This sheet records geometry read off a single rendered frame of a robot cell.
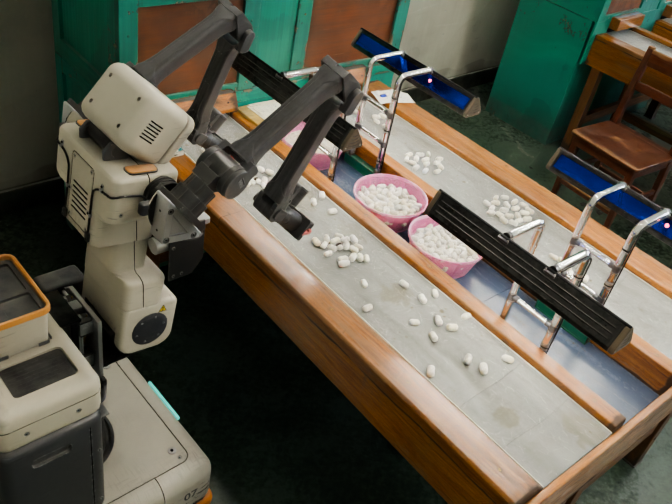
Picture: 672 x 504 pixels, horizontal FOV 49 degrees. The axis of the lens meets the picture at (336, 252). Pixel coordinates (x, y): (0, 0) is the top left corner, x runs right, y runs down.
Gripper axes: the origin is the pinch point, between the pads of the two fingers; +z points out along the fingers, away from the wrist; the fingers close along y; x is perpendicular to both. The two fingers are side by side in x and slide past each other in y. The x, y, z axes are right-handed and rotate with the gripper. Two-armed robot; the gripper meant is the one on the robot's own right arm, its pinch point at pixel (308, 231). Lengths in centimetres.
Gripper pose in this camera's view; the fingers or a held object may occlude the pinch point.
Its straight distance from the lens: 218.7
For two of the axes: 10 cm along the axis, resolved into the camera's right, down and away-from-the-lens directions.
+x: -6.3, 7.7, 0.6
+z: 4.5, 3.0, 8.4
